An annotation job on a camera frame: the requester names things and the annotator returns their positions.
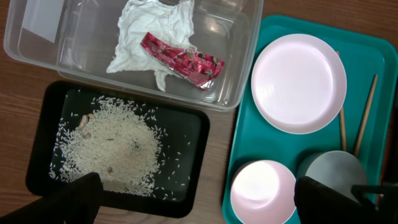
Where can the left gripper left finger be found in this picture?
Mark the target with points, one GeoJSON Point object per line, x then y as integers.
{"type": "Point", "coordinates": [77, 202]}

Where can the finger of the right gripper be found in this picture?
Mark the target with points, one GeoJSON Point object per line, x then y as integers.
{"type": "Point", "coordinates": [386, 206]}

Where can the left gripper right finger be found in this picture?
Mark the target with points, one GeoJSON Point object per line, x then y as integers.
{"type": "Point", "coordinates": [319, 204]}

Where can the grey-green bowl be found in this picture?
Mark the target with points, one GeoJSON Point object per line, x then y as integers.
{"type": "Point", "coordinates": [338, 170]}

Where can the pink bowl with rice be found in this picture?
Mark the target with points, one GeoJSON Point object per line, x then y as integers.
{"type": "Point", "coordinates": [263, 192]}

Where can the wooden chopstick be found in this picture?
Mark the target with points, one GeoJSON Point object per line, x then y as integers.
{"type": "Point", "coordinates": [365, 117]}
{"type": "Point", "coordinates": [342, 129]}

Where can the pink round plate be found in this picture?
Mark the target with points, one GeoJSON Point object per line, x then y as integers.
{"type": "Point", "coordinates": [299, 84]}

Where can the red snack wrapper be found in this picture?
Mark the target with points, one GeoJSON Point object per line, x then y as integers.
{"type": "Point", "coordinates": [198, 68]}

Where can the teal serving tray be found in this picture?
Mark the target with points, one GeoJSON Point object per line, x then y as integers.
{"type": "Point", "coordinates": [370, 63]}

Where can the spilled rice pile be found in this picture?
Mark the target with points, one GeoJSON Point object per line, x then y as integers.
{"type": "Point", "coordinates": [116, 143]}

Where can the black plastic tray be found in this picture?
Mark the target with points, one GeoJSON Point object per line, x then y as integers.
{"type": "Point", "coordinates": [183, 135]}

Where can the clear plastic bin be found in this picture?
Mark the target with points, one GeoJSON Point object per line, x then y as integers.
{"type": "Point", "coordinates": [78, 39]}

